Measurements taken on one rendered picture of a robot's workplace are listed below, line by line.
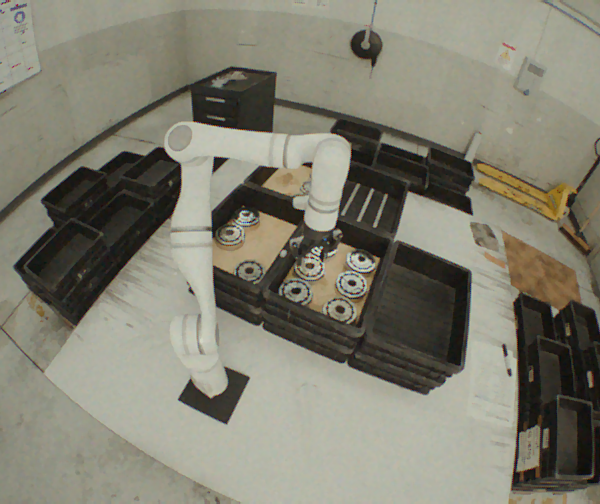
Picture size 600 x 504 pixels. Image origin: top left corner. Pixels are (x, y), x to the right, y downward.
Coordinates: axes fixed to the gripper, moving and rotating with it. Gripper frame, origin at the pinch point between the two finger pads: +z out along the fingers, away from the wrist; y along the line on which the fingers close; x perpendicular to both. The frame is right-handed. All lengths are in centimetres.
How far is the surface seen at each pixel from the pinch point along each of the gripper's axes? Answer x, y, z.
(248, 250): 22.5, -11.9, 17.0
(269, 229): 30.5, -2.0, 17.0
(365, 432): -44, 4, 30
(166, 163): 146, -41, 51
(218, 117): 174, 1, 34
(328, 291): -0.8, 7.8, 17.1
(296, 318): -8.2, -6.0, 14.7
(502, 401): -59, 56, 30
